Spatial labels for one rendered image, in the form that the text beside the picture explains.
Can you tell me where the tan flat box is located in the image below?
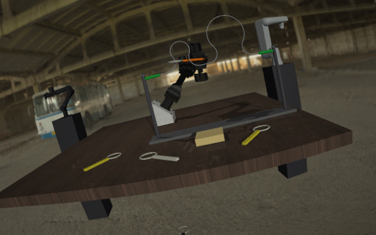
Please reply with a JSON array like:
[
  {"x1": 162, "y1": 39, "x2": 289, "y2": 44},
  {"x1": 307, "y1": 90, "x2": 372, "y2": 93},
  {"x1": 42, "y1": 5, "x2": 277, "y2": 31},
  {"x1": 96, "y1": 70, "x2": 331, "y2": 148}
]
[{"x1": 195, "y1": 127, "x2": 225, "y2": 147}]

